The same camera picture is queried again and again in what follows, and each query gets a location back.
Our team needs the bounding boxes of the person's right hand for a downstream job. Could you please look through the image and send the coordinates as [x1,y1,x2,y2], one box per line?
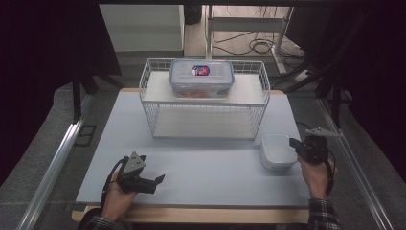
[297,156,336,199]

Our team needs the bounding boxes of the clear container with blue-trimmed lid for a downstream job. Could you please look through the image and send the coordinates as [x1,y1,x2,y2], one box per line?
[168,58,236,100]

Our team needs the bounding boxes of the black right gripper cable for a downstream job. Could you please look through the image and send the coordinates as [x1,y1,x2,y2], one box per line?
[323,149,337,196]

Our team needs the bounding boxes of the black bin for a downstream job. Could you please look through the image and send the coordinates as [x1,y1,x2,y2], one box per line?
[184,4,203,26]

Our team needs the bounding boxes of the white cabinet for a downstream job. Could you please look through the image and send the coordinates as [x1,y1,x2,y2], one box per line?
[99,3,186,59]

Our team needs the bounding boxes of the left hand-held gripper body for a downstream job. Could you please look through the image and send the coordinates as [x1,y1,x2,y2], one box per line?
[115,151,157,195]

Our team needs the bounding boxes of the white metal desk frame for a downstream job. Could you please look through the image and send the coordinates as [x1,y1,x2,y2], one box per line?
[205,4,295,76]

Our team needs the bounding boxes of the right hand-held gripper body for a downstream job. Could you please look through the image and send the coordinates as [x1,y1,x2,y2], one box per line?
[297,126,344,166]

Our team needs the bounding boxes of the white plastic container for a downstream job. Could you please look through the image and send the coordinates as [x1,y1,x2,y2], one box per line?
[259,133,299,172]

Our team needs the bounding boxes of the black floor cables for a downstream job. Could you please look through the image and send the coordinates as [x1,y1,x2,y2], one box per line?
[212,6,305,58]

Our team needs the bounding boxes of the white wire rack shelf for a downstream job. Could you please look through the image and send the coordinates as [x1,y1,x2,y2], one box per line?
[139,57,272,142]

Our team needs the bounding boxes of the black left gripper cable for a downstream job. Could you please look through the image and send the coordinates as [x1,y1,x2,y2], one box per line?
[101,156,129,210]

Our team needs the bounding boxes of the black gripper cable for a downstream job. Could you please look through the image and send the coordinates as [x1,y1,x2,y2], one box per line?
[323,149,337,196]
[101,156,129,210]

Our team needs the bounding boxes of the silver metal rail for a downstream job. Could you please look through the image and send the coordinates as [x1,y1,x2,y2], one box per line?
[16,94,94,230]
[315,95,396,230]

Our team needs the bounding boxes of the white power strip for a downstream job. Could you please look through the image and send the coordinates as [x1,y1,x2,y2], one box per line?
[292,68,313,84]

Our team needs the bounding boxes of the person's left hand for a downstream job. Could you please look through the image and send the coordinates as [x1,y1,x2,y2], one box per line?
[101,172,138,221]

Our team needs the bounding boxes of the black metal stand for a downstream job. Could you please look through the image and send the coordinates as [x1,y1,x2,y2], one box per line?
[70,66,126,125]
[281,60,353,129]

